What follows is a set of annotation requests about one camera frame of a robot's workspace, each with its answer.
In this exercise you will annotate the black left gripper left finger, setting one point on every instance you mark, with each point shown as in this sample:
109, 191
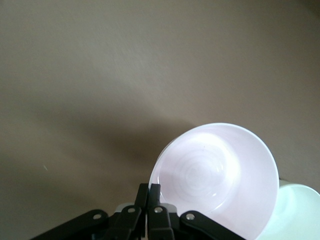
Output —
120, 225

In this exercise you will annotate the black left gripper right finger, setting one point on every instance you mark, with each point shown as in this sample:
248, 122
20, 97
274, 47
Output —
160, 225

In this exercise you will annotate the pink plastic bowl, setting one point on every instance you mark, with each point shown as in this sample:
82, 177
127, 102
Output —
212, 175

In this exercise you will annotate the white plastic bowl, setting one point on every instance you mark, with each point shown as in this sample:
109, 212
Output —
300, 212

